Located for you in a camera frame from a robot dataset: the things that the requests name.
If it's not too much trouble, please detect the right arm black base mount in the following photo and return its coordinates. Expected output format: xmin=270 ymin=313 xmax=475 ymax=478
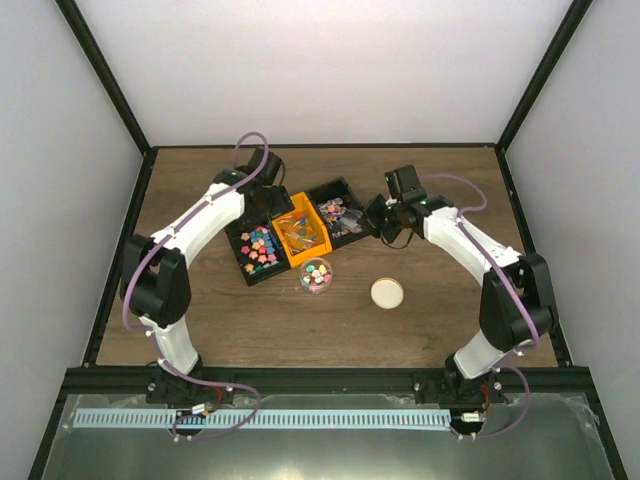
xmin=411 ymin=354 xmax=504 ymax=408

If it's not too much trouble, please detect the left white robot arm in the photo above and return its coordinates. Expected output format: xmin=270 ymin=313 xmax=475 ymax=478
xmin=120 ymin=146 xmax=292 ymax=404

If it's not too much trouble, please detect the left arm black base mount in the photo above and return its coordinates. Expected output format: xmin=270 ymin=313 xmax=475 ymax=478
xmin=146 ymin=366 xmax=233 ymax=408

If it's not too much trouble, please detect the black bin with star candies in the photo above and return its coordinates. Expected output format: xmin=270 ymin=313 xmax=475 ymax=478
xmin=224 ymin=215 xmax=291 ymax=287

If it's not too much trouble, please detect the metal scoop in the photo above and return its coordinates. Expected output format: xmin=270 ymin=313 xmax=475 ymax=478
xmin=338 ymin=209 xmax=363 ymax=234

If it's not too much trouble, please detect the clear plastic jar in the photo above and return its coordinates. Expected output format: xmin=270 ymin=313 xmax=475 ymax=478
xmin=299 ymin=257 xmax=333 ymax=294

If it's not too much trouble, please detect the yellow bin with lollipops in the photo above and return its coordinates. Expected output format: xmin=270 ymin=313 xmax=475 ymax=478
xmin=272 ymin=192 xmax=333 ymax=267

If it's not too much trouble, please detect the black aluminium frame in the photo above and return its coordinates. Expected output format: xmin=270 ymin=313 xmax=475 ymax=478
xmin=27 ymin=0 xmax=629 ymax=480

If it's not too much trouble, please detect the black bin with swirl lollipops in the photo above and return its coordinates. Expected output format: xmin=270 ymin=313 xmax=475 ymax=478
xmin=305 ymin=177 xmax=368 ymax=250

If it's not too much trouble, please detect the light blue slotted cable duct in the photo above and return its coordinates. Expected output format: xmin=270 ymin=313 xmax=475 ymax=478
xmin=72 ymin=408 xmax=452 ymax=432

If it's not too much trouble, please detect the round white jar lid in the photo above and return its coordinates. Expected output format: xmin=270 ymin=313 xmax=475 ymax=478
xmin=370 ymin=278 xmax=404 ymax=310

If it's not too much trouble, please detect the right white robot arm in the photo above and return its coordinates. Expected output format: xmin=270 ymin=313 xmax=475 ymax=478
xmin=360 ymin=165 xmax=558 ymax=403

